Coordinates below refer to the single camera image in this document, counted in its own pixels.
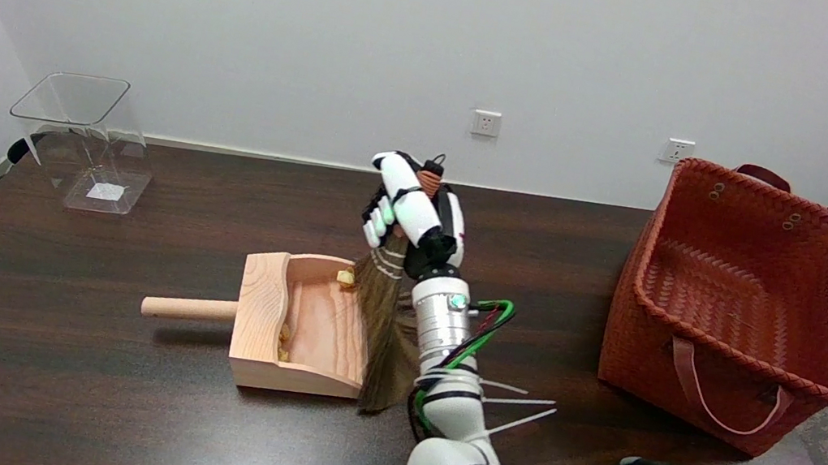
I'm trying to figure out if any wooden dustpan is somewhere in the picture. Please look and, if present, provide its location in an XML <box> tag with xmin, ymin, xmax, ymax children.
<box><xmin>132</xmin><ymin>230</ymin><xmax>386</xmax><ymax>406</ymax></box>

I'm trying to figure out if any red woven basket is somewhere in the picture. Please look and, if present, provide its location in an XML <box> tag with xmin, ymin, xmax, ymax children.
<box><xmin>588</xmin><ymin>146</ymin><xmax>828</xmax><ymax>465</ymax></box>

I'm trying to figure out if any brown straw hand broom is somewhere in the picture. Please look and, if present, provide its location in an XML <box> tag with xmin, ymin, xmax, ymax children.
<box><xmin>331</xmin><ymin>152</ymin><xmax>448</xmax><ymax>420</ymax></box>

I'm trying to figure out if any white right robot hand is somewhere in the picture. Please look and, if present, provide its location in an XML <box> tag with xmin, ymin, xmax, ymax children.
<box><xmin>353</xmin><ymin>145</ymin><xmax>480</xmax><ymax>289</ymax></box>

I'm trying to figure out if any green robot cable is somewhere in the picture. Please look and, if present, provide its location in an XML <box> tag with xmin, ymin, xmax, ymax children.
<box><xmin>403</xmin><ymin>288</ymin><xmax>519</xmax><ymax>452</ymax></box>

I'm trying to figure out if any clear plastic container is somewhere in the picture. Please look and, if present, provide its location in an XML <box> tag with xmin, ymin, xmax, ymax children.
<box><xmin>0</xmin><ymin>64</ymin><xmax>166</xmax><ymax>220</ymax></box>

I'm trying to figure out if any white wall socket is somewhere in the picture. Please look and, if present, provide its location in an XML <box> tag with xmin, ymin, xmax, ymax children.
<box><xmin>470</xmin><ymin>109</ymin><xmax>503</xmax><ymax>140</ymax></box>
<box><xmin>659</xmin><ymin>137</ymin><xmax>696</xmax><ymax>167</ymax></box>

